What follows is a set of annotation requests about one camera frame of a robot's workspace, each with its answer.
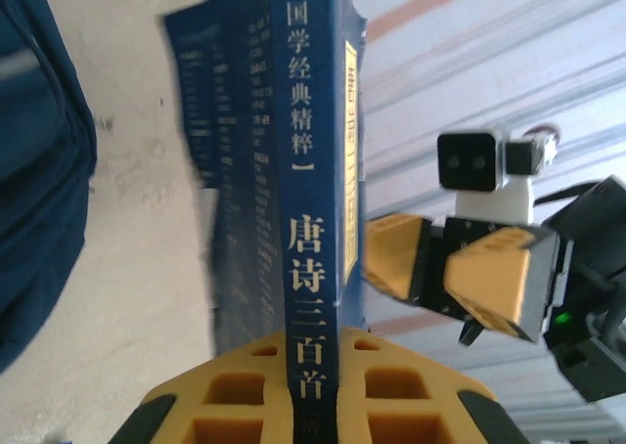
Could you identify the navy blue student backpack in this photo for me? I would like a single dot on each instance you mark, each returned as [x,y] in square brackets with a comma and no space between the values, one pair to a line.
[39,170]

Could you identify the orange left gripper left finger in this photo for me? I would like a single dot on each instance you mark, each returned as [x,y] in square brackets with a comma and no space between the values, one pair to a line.
[235,414]

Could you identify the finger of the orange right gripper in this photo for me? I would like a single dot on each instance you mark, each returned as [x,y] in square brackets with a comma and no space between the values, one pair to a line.
[396,258]
[494,278]

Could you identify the blue Chinese poetry book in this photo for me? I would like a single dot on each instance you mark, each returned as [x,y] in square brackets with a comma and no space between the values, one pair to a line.
[303,121]

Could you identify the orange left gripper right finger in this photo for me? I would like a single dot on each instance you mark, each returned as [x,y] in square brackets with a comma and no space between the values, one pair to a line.
[415,414]

